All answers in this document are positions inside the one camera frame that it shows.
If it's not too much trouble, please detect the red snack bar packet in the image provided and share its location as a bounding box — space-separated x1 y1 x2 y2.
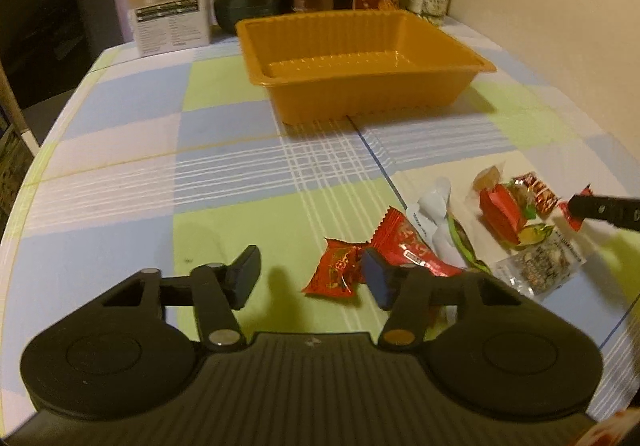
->
370 207 463 277

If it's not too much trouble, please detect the white and green snack packet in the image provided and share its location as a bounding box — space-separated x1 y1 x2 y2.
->
406 177 491 274

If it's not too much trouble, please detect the red crinkled candy wrapper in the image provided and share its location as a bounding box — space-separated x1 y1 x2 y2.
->
302 238 369 299

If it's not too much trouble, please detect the red white patterned candy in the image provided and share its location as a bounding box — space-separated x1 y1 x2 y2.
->
514 172 560 219

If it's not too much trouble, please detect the clear packet nut snack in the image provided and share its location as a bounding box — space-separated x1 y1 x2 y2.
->
492 231 585 300

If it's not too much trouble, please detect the green yellow snack packet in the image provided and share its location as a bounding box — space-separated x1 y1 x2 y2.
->
515 223 554 248

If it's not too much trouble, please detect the green wrapped round candy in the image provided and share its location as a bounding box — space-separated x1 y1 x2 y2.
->
506 179 537 220

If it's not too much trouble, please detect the red boxy snack packet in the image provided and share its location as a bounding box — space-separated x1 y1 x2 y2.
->
478 184 526 246

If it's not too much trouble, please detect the checked pastel tablecloth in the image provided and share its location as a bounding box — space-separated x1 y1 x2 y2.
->
1 21 639 432

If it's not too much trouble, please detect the orange plastic tray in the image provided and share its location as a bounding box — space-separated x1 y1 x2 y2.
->
236 10 497 125

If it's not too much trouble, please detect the black chair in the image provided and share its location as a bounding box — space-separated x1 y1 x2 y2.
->
1 0 124 144

